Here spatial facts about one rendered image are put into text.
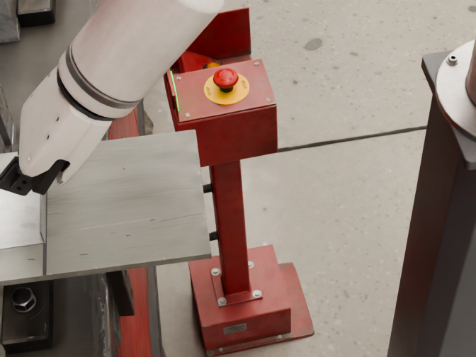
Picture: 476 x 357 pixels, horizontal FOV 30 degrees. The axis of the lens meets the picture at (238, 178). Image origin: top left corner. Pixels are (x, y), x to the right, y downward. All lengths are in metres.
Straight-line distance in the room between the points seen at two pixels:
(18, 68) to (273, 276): 0.85
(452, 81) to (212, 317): 0.98
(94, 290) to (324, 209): 1.20
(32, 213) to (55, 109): 0.19
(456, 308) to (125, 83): 0.70
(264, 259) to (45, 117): 1.18
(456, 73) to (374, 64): 1.46
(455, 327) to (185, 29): 0.78
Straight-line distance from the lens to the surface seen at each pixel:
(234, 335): 1.97
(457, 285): 1.29
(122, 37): 0.78
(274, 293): 1.95
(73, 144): 0.85
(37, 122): 0.89
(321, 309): 2.07
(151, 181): 1.02
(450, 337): 1.42
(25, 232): 1.00
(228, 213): 1.70
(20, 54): 1.39
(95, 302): 1.09
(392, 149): 2.36
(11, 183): 0.96
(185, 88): 1.42
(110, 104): 0.83
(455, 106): 1.08
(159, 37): 0.77
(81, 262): 0.97
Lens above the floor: 1.79
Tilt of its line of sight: 52 degrees down
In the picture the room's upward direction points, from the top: 5 degrees counter-clockwise
